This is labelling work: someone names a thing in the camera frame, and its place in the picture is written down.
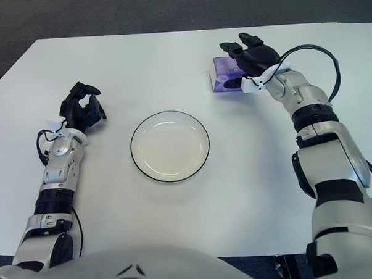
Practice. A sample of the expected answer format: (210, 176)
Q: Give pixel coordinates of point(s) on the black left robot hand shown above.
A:
(70, 110)

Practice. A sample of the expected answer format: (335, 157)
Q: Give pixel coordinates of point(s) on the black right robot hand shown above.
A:
(258, 59)

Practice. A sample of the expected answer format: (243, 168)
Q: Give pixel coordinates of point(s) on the purple tissue paper pack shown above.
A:
(223, 67)

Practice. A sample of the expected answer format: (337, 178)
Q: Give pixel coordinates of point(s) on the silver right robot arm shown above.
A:
(328, 151)

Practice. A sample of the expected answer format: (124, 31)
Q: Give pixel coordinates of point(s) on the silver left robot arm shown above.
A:
(60, 163)

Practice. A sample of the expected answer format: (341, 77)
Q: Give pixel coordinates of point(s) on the white plate with black rim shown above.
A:
(170, 146)

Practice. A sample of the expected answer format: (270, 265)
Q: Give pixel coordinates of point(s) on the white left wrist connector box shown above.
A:
(55, 125)

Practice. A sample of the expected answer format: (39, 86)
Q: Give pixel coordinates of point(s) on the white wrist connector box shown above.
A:
(55, 125)
(250, 84)

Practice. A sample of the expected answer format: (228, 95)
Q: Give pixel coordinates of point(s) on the white right wrist connector box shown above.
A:
(250, 84)

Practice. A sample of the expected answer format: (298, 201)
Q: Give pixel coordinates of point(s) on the grey robot torso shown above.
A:
(133, 271)

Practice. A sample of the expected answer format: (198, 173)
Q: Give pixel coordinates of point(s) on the black table frame bracket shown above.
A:
(285, 268)

